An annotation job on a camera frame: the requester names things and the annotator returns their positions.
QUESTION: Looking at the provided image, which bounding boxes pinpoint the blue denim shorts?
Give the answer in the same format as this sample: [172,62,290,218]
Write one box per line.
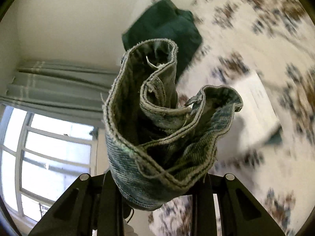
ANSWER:
[103,39,243,211]

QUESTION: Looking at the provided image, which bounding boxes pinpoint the dark green folded pants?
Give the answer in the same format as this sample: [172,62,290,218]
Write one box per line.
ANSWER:
[263,126,283,146]

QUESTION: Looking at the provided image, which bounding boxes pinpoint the white folded pants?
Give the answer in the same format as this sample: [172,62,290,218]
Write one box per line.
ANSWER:
[232,72,280,152]

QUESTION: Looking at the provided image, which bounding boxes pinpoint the green curtain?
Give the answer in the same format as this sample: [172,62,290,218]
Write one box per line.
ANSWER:
[1,60,118,128]

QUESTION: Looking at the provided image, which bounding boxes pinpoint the floral bed quilt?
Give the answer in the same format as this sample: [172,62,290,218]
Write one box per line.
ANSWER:
[153,0,314,235]

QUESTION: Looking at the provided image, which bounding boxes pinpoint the dark green velvet blanket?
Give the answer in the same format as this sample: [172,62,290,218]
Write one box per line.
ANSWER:
[122,0,202,80]

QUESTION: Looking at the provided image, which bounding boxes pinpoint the window with white frame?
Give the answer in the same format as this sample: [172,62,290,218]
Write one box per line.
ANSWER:
[1,106,98,225]

